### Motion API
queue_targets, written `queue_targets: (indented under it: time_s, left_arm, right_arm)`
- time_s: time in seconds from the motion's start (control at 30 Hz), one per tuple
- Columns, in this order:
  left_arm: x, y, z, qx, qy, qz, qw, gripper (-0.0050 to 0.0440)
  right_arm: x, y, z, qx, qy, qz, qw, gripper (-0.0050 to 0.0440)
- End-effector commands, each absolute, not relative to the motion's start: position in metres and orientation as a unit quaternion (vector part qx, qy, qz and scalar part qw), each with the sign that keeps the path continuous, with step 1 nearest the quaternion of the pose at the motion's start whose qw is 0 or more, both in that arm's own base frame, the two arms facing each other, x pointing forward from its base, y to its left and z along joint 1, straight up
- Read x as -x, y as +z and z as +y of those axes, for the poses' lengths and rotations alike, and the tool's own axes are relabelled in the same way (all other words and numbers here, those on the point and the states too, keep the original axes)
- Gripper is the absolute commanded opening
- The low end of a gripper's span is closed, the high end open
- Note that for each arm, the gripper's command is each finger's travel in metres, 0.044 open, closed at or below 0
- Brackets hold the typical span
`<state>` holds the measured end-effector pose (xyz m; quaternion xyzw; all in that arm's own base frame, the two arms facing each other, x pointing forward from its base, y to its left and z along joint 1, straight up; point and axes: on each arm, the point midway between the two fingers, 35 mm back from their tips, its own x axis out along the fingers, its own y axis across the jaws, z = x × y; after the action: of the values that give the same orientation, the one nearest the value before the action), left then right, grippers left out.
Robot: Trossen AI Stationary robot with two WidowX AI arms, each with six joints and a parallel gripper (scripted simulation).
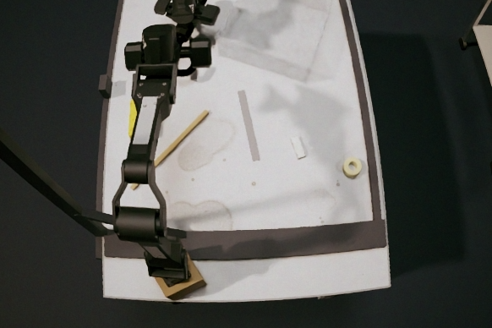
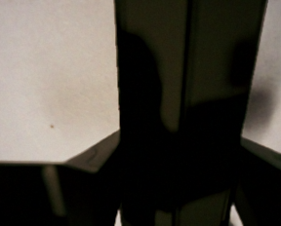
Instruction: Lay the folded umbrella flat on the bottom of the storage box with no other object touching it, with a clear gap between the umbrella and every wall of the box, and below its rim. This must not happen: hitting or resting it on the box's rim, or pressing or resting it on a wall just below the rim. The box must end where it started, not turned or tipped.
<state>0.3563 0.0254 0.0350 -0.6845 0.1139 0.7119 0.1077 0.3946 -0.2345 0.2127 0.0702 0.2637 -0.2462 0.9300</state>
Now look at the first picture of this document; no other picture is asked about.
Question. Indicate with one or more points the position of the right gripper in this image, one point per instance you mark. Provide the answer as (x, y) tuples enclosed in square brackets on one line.
[(199, 55)]

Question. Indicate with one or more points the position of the small white rectangular block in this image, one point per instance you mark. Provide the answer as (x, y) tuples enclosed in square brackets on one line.
[(297, 146)]

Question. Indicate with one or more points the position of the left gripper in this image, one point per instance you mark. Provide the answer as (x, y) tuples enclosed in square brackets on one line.
[(206, 15)]

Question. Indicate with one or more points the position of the yellow sponge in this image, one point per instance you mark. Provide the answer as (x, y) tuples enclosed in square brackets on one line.
[(132, 117)]

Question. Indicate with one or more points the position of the beige masking tape roll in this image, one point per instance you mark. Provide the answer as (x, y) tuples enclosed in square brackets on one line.
[(351, 161)]

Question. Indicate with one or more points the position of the tan wooden stick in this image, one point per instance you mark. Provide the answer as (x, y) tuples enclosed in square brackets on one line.
[(176, 142)]

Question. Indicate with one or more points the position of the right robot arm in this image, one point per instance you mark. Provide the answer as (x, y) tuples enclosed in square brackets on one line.
[(153, 98)]

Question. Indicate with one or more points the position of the grey flat bar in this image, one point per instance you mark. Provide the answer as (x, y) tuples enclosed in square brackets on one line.
[(248, 126)]

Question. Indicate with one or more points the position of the black umbrella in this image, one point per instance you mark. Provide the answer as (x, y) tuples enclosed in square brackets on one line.
[(185, 31)]

